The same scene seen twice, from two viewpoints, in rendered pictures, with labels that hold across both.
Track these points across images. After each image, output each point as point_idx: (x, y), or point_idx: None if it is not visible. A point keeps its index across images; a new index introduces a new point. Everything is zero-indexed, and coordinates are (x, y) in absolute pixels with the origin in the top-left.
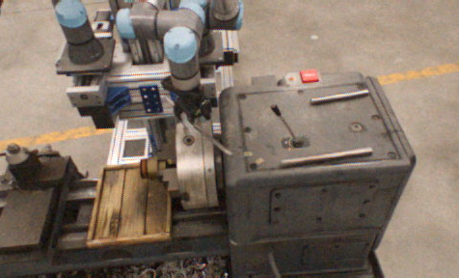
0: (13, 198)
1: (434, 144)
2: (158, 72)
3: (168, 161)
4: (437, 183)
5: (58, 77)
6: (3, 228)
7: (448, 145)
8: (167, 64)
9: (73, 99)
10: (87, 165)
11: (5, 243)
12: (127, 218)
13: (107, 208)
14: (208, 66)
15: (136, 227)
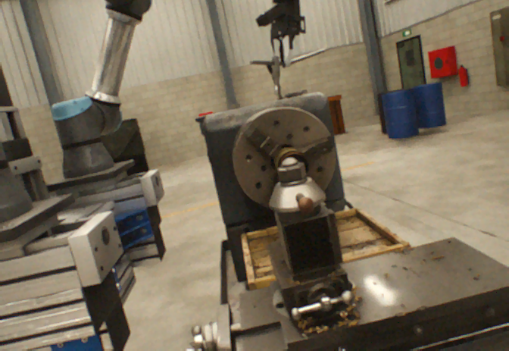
0: (381, 307)
1: (168, 287)
2: (89, 214)
3: (245, 235)
4: (207, 285)
5: None
6: (466, 283)
7: (172, 282)
8: (73, 214)
9: (98, 253)
10: None
11: (494, 265)
12: (347, 239)
13: None
14: (124, 175)
15: (357, 232)
